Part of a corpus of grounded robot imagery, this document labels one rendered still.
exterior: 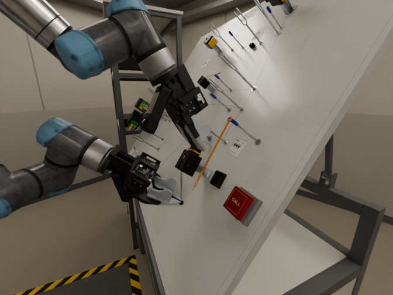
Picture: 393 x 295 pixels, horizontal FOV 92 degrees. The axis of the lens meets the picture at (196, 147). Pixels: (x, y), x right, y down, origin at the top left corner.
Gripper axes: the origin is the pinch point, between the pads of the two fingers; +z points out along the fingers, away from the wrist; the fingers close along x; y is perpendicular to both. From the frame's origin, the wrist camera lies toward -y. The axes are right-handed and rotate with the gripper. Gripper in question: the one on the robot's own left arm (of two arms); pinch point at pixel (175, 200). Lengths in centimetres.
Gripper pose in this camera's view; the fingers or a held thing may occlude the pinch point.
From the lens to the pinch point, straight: 53.4
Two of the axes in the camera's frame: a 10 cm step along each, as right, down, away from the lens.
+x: 2.1, -6.1, 7.6
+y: 4.8, -6.2, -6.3
